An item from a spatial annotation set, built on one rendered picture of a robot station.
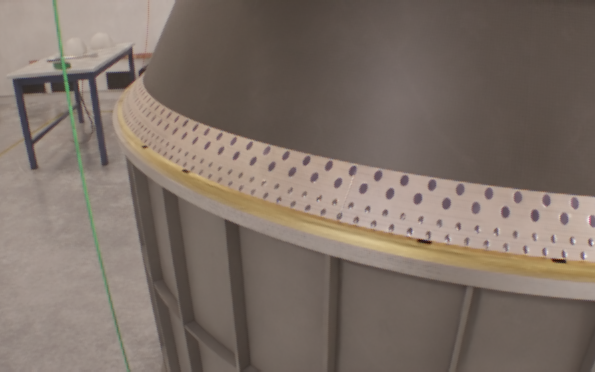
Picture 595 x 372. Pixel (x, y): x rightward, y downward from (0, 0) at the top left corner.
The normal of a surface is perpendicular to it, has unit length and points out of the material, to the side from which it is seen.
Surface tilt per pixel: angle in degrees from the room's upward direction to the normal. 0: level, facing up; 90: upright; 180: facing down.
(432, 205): 43
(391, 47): 62
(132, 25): 90
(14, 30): 90
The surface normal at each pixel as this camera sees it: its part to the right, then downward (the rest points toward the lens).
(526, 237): -0.21, -0.39
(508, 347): -0.29, 0.40
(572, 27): -0.22, -0.07
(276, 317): -0.60, 0.33
